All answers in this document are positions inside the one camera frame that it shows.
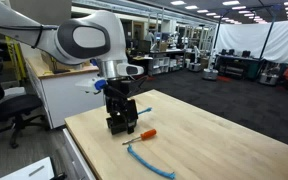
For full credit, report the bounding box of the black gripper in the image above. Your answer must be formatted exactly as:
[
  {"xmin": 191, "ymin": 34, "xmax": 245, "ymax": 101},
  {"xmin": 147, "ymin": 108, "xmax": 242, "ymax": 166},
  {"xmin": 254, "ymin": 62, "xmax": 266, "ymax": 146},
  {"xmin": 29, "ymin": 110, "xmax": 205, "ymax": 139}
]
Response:
[{"xmin": 104, "ymin": 79, "xmax": 138, "ymax": 135}]

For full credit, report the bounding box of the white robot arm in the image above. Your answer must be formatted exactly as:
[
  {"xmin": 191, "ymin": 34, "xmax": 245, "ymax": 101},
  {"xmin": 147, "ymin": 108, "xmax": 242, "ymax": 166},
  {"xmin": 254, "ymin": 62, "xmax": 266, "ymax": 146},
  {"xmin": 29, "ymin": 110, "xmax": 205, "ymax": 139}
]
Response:
[{"xmin": 0, "ymin": 1, "xmax": 144, "ymax": 135}]

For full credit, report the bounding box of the orange handled screwdriver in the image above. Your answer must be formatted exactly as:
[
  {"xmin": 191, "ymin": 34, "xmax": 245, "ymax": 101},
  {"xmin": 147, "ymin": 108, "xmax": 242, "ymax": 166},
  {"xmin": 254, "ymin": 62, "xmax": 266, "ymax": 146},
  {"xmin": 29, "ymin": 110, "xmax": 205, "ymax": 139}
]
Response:
[{"xmin": 122, "ymin": 129, "xmax": 157, "ymax": 145}]

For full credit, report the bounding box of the white shelf unit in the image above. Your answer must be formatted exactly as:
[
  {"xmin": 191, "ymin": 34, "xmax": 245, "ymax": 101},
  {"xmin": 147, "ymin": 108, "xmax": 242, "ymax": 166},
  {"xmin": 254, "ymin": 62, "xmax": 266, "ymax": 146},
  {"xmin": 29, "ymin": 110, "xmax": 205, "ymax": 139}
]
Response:
[{"xmin": 148, "ymin": 57, "xmax": 170, "ymax": 76}]

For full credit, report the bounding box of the black office chair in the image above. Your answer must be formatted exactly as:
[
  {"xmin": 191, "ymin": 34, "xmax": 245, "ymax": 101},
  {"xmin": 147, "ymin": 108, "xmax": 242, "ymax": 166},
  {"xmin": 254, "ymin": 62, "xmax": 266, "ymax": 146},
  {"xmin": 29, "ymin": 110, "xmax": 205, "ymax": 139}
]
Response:
[{"xmin": 0, "ymin": 59, "xmax": 49, "ymax": 149}]

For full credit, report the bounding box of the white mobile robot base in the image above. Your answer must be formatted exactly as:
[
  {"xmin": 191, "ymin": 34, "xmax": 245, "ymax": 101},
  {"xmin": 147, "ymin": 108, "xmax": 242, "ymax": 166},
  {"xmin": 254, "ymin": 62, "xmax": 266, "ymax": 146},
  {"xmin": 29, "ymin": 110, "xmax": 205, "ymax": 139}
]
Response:
[{"xmin": 202, "ymin": 50, "xmax": 218, "ymax": 81}]

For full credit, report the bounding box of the dark workbench with equipment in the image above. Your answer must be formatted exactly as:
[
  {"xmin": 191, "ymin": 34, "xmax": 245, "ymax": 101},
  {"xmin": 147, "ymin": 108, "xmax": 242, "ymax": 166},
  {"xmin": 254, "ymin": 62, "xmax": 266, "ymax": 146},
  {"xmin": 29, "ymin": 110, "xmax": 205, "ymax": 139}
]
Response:
[{"xmin": 215, "ymin": 54, "xmax": 262, "ymax": 80}]

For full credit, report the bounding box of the white backdrop sheet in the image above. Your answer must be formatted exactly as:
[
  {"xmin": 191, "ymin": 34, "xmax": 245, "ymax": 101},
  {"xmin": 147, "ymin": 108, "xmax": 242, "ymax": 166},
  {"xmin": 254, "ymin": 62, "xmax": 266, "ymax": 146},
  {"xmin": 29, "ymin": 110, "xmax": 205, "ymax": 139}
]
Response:
[{"xmin": 215, "ymin": 21, "xmax": 288, "ymax": 63}]

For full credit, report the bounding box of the white cabinet with wooden top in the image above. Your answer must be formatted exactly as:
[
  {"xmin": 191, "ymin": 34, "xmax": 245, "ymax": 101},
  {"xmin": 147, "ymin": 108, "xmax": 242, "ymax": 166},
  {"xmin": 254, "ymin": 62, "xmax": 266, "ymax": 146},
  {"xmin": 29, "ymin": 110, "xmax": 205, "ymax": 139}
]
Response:
[{"xmin": 20, "ymin": 43, "xmax": 104, "ymax": 129}]

